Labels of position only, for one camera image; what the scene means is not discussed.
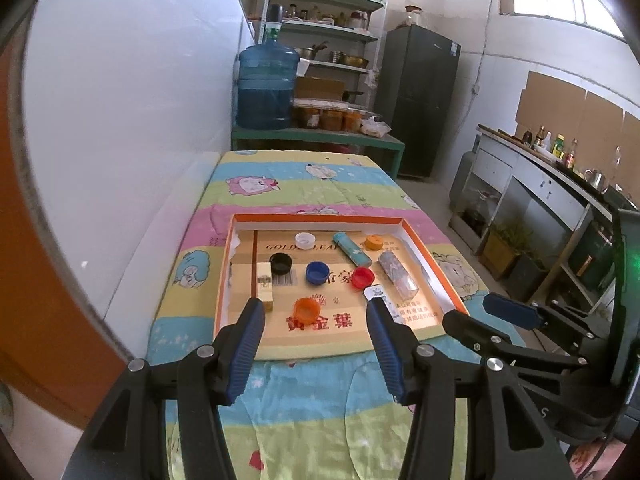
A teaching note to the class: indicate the black wok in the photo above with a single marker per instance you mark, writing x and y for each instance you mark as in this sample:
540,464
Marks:
350,96

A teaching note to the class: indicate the teal slim box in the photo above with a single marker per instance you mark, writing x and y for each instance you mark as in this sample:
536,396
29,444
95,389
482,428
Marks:
352,250

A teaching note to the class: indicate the white bottle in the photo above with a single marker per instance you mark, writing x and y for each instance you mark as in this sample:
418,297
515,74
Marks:
548,142

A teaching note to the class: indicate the plastic bag of food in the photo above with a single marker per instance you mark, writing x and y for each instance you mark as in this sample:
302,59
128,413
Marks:
375,126

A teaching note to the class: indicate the short dark sauce bottle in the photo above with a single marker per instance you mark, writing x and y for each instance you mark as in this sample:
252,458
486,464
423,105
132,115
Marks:
527,137

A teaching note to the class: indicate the brown cardboard box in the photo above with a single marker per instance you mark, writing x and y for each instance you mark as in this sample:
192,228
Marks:
320,87

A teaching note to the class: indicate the steel pot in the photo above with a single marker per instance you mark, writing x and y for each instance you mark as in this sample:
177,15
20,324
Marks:
310,53

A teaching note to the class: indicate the blue bottle cap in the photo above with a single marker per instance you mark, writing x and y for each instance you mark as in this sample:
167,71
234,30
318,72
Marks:
316,271

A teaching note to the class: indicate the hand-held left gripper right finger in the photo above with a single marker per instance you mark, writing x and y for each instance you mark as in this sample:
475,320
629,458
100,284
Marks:
385,350

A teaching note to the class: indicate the white cartoon-print slim box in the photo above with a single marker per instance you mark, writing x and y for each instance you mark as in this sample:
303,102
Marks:
376,291

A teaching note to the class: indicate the deep orange bottle cap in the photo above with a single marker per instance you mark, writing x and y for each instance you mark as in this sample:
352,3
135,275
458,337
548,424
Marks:
306,310

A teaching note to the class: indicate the red sauce bottle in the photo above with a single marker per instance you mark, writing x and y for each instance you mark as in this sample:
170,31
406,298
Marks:
571,152

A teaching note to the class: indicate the blue water jug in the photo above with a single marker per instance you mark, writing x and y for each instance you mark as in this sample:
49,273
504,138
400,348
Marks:
265,90

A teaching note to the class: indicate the brown wooden door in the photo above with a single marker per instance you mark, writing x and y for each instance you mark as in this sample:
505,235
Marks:
40,335

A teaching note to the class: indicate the white counter cabinet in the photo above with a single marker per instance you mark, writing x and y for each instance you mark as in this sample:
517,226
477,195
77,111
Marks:
530,180

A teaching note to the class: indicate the yellow-orange bottle cap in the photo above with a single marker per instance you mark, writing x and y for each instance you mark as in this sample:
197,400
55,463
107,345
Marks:
373,242

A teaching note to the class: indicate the tall dark sauce bottle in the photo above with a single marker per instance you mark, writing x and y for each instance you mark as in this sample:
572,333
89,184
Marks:
540,136

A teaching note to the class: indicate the clear patterned slim box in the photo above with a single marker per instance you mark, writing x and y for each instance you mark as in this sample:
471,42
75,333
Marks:
397,275

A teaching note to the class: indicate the red bottle cap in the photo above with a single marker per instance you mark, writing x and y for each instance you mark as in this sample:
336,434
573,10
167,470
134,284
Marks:
362,277

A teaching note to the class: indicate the green low table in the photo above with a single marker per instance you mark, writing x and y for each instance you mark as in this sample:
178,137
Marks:
320,137

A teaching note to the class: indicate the white bottle cap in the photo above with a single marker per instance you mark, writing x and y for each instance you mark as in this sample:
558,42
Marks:
305,241

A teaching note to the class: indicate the large cardboard wall sheet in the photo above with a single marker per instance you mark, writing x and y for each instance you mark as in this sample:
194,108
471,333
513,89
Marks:
550,105

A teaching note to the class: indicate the black bottle cap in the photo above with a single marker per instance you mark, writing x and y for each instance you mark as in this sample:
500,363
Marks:
281,262

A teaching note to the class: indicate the gold and black slim box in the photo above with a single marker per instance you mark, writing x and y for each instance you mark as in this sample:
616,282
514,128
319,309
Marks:
265,287

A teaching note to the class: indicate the orange pickle jar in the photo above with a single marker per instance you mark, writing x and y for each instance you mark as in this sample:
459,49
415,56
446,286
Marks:
307,117
331,119
351,120

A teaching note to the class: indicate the yellow wooden plant crate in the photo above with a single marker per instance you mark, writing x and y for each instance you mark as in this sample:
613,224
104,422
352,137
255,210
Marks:
502,252

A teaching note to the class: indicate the brass bowl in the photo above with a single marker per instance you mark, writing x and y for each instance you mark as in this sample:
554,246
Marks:
355,62

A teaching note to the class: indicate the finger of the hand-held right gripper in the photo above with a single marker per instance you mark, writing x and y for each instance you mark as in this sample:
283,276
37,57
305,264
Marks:
510,310
465,327

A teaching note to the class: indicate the dark refrigerator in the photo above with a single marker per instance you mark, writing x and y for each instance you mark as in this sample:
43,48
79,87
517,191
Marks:
420,105

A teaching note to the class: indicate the dark plant crate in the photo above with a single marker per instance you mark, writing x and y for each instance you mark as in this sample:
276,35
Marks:
527,275

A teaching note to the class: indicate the orange-rimmed cardboard tray box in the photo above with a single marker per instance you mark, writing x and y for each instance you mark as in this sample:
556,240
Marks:
330,340

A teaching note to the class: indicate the steel kettle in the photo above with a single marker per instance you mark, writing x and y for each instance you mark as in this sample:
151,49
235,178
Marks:
595,178

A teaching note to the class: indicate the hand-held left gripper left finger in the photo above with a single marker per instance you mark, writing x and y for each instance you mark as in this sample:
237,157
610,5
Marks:
242,355

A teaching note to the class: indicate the green yellow bottle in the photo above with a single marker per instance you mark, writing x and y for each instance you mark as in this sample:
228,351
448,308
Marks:
559,145

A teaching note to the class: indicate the glass jar with lid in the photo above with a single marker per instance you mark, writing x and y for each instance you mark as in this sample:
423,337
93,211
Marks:
412,16

